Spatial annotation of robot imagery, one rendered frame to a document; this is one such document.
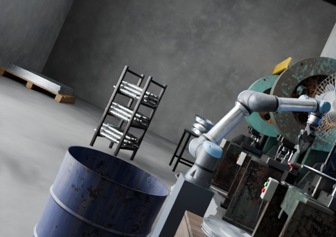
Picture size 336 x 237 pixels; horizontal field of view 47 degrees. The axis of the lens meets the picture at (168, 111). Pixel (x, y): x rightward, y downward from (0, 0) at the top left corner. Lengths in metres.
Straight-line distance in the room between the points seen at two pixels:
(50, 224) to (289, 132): 2.57
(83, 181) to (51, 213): 0.18
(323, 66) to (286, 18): 5.62
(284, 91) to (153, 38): 5.77
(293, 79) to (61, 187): 2.62
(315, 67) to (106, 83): 6.14
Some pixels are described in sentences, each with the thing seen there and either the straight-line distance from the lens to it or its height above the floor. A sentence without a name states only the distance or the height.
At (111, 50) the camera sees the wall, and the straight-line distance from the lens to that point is 9.11.
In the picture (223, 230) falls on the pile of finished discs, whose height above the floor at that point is 0.38.
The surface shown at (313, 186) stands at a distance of 2.29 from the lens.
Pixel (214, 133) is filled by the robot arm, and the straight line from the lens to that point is 2.28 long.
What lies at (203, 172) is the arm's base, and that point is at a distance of 2.13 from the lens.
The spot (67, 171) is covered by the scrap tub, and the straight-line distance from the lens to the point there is 1.40.
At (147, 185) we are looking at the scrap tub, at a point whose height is 0.43.
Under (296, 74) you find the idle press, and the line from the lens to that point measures 3.63.
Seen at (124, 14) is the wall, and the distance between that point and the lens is 9.22.
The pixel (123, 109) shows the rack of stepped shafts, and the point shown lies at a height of 0.50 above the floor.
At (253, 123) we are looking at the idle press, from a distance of 5.28.
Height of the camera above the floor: 0.79
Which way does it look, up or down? 1 degrees down
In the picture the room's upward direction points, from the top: 25 degrees clockwise
